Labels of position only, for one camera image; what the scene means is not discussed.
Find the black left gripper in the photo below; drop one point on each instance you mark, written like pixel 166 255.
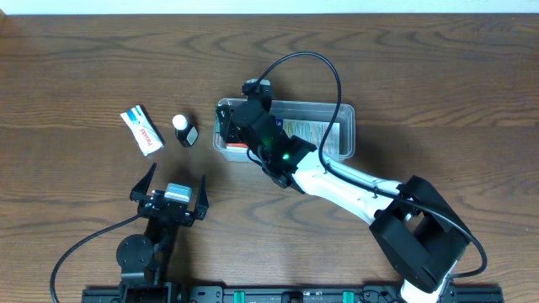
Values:
pixel 167 206

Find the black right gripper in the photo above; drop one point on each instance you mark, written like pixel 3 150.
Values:
pixel 230 124

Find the green Zam-Buk ointment box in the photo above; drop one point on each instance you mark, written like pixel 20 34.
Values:
pixel 222 118

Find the red medicine box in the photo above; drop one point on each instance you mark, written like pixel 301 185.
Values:
pixel 236 146

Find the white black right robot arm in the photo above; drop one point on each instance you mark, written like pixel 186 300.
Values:
pixel 302 146

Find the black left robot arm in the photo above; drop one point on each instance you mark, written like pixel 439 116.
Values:
pixel 144 258

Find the dark brown medicine bottle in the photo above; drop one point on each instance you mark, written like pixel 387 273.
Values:
pixel 185 132

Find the white Panadol box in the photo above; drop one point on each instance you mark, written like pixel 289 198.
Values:
pixel 145 134

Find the black mounting rail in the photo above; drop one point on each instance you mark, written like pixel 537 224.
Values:
pixel 218 294

